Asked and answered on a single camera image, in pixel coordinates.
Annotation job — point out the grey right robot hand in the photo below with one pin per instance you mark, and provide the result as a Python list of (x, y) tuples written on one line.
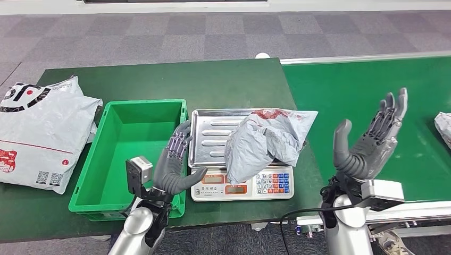
[(370, 155)]

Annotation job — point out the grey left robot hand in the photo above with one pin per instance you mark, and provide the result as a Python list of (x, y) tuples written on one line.
[(171, 174)]

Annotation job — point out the grey parcel red logo text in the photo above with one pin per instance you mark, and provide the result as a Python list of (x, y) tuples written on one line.
[(444, 128)]

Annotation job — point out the grey red-print parcel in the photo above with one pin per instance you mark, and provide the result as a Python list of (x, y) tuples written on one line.
[(260, 144)]

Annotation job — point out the green conveyor belt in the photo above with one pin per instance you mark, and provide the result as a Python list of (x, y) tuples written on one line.
[(352, 95)]

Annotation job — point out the green plastic crate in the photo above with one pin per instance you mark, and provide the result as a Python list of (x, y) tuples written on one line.
[(127, 148)]

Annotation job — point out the white electronic scale steel tray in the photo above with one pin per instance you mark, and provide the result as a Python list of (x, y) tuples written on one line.
[(211, 137)]

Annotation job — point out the grey sneaker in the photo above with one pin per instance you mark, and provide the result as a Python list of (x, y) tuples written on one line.
[(393, 243)]

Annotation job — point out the large white black-print mailer bag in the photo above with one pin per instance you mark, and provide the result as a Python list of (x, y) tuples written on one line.
[(42, 133)]

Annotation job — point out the white round cap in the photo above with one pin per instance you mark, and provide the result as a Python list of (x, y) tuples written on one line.
[(262, 55)]

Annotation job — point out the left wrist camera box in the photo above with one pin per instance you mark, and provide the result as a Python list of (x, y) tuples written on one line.
[(142, 169)]

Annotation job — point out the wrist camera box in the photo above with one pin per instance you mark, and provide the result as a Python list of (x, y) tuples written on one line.
[(384, 191), (142, 169)]

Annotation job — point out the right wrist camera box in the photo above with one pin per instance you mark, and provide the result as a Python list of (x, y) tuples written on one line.
[(384, 191)]

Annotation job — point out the aluminium conveyor frame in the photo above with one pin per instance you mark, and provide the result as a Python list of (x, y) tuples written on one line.
[(352, 58)]

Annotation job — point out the small white bracket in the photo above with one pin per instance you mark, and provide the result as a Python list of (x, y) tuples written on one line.
[(259, 226)]

